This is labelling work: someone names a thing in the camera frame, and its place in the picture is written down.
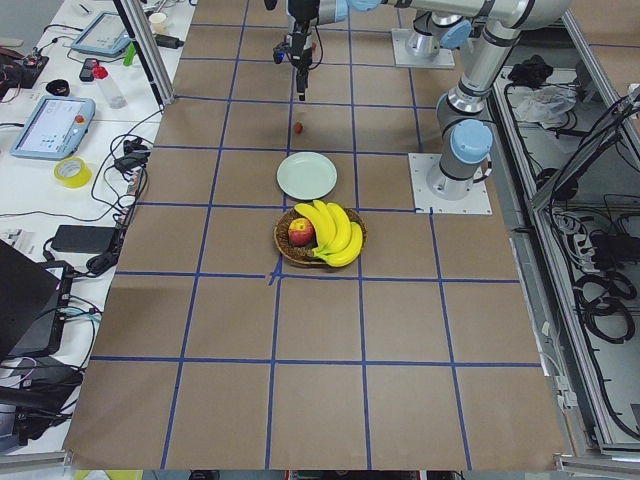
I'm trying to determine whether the yellow banana bunch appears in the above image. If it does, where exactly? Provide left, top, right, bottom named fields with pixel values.
left=294, top=200, right=365, bottom=268

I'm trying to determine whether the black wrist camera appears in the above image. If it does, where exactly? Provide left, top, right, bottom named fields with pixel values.
left=272, top=42, right=289, bottom=64

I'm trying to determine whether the yellow tape roll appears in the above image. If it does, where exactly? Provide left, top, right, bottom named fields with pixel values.
left=54, top=157, right=92, bottom=189

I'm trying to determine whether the black laptop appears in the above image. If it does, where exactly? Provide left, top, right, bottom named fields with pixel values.
left=1, top=242, right=72, bottom=360

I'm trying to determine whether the pale green plate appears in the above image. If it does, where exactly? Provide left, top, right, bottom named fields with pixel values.
left=276, top=152, right=337, bottom=200

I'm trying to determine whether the teach pendant tablet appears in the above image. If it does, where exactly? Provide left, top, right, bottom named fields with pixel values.
left=70, top=11, right=131, bottom=58
left=10, top=96, right=96, bottom=161

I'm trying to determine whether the paper cup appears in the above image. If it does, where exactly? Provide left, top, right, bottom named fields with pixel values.
left=148, top=12, right=168, bottom=35

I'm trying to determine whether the near teach pendant tablet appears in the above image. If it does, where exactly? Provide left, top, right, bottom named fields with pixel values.
left=10, top=96, right=96, bottom=161

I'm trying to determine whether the far teach pendant tablet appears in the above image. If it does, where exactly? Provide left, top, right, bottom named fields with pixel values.
left=70, top=11, right=131, bottom=58

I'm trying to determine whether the green marker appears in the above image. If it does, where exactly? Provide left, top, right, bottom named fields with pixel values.
left=123, top=42, right=137, bottom=67

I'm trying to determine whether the black power adapter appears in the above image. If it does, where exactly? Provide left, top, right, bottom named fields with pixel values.
left=51, top=225, right=116, bottom=254

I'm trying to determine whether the clear bottle red cap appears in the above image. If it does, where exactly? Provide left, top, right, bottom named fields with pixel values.
left=92, top=61, right=127, bottom=109

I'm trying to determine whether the woven wicker basket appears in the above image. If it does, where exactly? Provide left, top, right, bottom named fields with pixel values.
left=273, top=208, right=367, bottom=266

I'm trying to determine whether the black small bowl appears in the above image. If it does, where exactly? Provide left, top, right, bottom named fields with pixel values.
left=45, top=79, right=70, bottom=97

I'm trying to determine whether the aluminium frame post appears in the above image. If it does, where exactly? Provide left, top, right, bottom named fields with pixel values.
left=114, top=0, right=175, bottom=108

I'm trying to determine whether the red yellow apple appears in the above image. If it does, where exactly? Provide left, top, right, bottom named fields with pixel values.
left=288, top=217, right=315, bottom=247

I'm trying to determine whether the white crumpled cloth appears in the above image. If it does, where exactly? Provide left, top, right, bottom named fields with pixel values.
left=514, top=86, right=577, bottom=128

